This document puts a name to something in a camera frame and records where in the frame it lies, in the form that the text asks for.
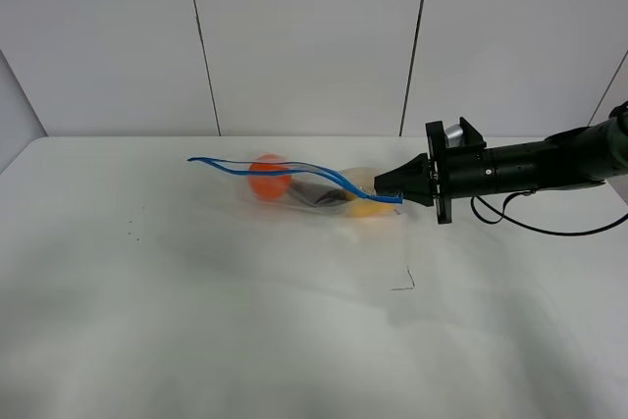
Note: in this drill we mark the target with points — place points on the orange fruit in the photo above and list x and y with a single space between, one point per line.
268 188

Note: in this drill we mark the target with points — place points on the yellow fruit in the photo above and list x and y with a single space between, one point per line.
364 208

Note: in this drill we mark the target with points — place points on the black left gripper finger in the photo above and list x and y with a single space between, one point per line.
411 177

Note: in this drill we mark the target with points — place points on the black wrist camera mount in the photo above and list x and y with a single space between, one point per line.
463 135

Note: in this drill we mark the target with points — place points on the dark green robot arm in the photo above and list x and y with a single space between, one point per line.
580 158

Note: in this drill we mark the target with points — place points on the dark purple fruit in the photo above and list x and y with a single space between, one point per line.
316 195

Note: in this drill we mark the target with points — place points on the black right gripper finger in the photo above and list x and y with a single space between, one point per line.
420 195

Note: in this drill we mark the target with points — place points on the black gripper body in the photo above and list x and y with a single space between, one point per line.
455 173

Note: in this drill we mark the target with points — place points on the clear blue-zip plastic bag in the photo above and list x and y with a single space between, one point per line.
228 194

